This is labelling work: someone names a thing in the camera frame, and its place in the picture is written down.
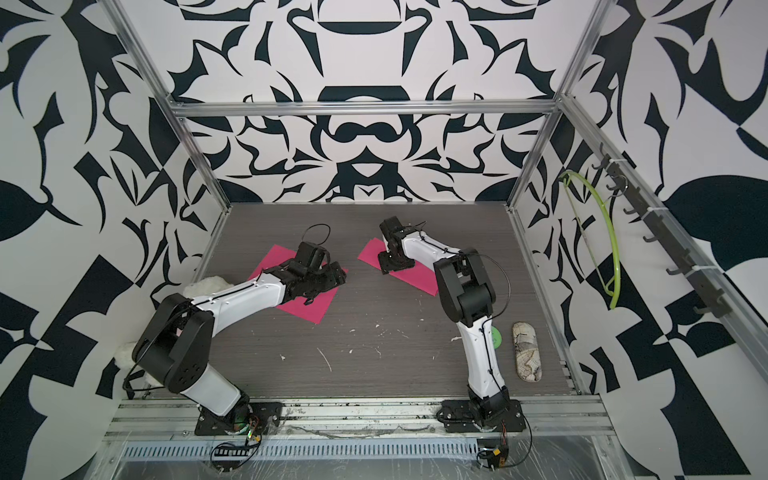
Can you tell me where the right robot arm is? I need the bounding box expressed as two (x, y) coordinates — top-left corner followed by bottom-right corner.
(378, 216), (510, 422)

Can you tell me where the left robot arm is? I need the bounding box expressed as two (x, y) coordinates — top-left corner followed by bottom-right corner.
(131, 242), (346, 417)

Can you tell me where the white teddy bear pink shirt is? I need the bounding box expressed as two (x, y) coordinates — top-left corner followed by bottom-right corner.
(113, 275), (232, 388)

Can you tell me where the green lidded jar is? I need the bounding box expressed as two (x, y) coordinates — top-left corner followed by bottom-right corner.
(491, 327), (502, 349)

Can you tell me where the patterned cream pouch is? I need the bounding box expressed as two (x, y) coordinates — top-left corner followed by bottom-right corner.
(512, 322), (542, 383)

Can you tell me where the green hoop hanger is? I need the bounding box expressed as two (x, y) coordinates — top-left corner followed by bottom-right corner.
(559, 170), (622, 311)

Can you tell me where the right small electronics board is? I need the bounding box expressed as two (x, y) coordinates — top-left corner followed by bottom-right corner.
(476, 445), (509, 470)

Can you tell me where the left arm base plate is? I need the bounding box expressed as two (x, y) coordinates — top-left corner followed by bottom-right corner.
(194, 400), (284, 436)

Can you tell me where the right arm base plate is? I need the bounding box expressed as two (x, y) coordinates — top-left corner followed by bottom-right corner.
(435, 400), (527, 433)

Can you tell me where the black wall hook rail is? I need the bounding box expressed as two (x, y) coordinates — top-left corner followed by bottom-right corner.
(593, 143), (734, 318)

